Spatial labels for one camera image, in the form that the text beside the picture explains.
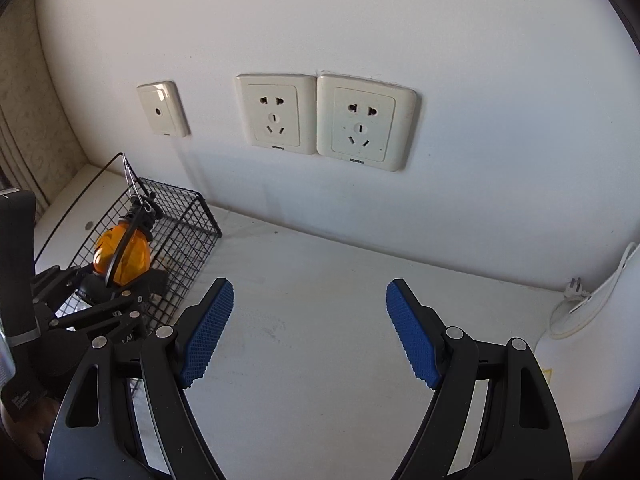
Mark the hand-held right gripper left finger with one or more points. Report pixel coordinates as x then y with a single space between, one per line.
207 335

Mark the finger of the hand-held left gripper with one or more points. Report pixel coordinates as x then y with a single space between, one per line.
57 280
120 305

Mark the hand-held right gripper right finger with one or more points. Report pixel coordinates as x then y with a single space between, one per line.
412 335

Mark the orange camping lantern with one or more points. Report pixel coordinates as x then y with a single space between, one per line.
125 255

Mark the person's left forearm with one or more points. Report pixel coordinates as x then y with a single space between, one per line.
27 417

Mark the beige patterned curtain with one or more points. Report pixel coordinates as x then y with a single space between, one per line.
25 110

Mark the white water dispenser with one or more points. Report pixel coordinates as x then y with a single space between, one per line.
590 360

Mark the small cream antenna socket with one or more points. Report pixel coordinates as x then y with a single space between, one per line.
160 110

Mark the cream wall power socket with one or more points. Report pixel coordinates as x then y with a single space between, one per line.
365 120
275 110

